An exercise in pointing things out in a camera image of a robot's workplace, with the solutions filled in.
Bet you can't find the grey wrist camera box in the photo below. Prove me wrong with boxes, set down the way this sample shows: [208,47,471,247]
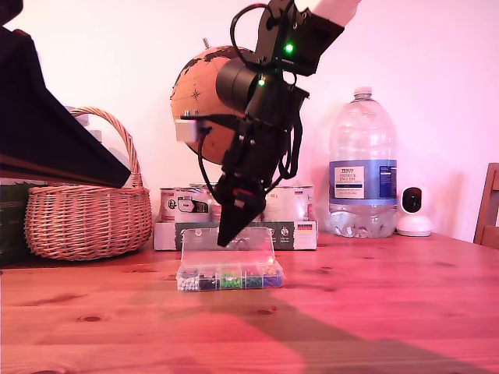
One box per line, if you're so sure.
[175,110,246,143]

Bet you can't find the cork globe on stand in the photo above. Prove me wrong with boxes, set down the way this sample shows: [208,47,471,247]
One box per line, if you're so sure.
[170,37,280,188]

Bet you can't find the black camera cable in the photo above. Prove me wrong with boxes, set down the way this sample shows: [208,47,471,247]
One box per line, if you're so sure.
[196,126,223,199]

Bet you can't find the large clear water bottle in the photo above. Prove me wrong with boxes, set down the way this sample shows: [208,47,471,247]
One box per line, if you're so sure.
[328,87,398,239]

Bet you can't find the silver green pet food bag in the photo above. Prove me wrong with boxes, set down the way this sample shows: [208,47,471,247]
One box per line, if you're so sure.
[0,177,31,266]

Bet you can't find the black gripper side cable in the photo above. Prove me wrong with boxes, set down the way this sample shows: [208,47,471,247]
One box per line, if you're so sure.
[277,116,304,181]

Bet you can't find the wooden chair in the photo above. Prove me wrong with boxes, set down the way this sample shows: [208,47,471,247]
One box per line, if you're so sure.
[472,162,499,250]

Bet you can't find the wicker basket with handle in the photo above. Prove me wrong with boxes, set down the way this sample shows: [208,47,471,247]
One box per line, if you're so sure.
[23,106,154,262]

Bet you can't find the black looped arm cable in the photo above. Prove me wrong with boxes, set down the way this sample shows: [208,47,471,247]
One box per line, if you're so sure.
[229,2,274,65]

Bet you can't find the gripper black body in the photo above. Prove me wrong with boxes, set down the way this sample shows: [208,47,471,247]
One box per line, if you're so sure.
[215,116,292,206]

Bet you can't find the grey cardboard can tray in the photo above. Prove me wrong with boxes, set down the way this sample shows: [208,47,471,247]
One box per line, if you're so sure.
[154,221,319,252]

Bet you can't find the tin can black label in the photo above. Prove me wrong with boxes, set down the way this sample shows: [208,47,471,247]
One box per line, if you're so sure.
[160,187,211,224]

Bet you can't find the clear plastic pin box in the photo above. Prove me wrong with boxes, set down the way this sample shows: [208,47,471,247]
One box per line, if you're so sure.
[175,228,285,293]

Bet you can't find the small white round camera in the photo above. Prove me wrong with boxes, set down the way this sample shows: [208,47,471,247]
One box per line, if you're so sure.
[395,185,434,238]

